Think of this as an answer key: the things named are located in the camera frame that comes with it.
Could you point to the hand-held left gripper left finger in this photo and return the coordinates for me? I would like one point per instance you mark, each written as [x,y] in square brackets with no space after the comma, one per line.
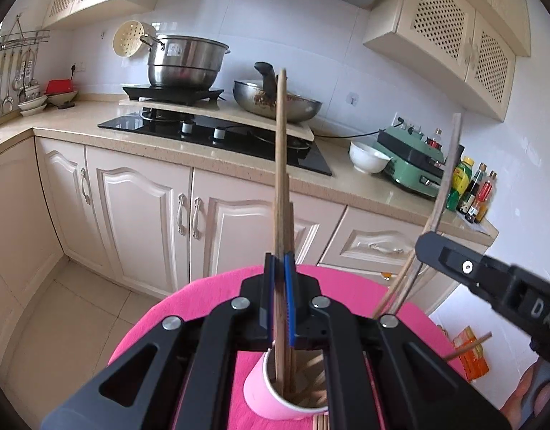
[268,300]

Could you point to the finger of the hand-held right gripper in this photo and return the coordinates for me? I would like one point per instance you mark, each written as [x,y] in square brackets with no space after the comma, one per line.
[454,262]

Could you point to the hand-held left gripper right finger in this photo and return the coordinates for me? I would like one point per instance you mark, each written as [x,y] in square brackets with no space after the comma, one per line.
[289,300]

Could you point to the single wooden chopstick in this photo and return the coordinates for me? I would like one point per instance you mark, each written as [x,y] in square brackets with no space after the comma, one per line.
[452,152]
[393,289]
[281,143]
[467,346]
[291,233]

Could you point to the pink cup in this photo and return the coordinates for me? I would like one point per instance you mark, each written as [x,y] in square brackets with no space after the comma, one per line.
[257,394]

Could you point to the bunch of wooden chopsticks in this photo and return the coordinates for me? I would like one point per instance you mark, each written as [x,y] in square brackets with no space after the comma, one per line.
[306,394]

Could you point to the pile of wooden chopsticks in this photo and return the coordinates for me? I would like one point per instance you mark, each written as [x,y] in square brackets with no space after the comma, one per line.
[320,423]

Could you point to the person's right hand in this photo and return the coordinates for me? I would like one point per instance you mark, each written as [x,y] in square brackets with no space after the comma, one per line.
[526,396]

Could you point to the round table pink tablecloth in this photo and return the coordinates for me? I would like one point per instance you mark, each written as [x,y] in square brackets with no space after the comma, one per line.
[203,291]

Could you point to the red sauce bottle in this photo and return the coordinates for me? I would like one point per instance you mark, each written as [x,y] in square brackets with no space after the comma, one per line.
[485,197]

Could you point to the dark soy sauce bottle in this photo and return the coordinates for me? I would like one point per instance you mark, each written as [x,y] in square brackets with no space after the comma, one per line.
[473,190]

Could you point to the green bottle yellow cap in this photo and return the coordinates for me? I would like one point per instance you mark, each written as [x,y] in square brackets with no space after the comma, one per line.
[458,183]

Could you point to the orange packet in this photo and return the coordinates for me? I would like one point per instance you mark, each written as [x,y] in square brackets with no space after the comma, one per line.
[474,360]

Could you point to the green electric grill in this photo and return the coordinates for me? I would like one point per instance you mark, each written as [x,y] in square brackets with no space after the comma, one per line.
[405,165]

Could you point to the dark bottle red label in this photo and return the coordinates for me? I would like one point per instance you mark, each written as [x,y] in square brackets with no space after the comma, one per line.
[436,141]

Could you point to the cream lower kitchen cabinets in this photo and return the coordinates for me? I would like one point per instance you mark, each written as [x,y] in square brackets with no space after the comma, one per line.
[136,215]

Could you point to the steel wok with lid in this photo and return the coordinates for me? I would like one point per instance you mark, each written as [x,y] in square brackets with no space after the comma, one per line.
[252,98]

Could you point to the black glass gas hob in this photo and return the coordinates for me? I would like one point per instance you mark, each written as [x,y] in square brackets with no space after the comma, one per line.
[136,123]

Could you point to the wide cream lattice cabinet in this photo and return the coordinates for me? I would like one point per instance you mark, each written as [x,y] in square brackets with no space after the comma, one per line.
[441,22]

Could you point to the steel stockpot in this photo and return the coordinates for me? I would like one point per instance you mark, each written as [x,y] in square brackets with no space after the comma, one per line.
[185,62]

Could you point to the white patterned bowl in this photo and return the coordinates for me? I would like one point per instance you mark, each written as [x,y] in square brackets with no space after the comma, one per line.
[62,98]

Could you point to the cream perforated steamer plate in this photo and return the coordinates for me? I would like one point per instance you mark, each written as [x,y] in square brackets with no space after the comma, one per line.
[127,40]

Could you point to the red container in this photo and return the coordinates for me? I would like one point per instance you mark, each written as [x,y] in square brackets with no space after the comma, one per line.
[60,86]

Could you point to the stack of white bowls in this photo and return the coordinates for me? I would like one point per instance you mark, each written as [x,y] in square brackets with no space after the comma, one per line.
[33,103]

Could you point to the row of hanging steel ladles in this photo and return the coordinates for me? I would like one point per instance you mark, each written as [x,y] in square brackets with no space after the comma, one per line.
[8,80]

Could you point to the white wall socket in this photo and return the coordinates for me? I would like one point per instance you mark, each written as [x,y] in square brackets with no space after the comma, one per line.
[74,68]
[402,123]

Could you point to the steel wall rack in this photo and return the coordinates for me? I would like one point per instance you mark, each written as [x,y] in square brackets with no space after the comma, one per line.
[24,36]

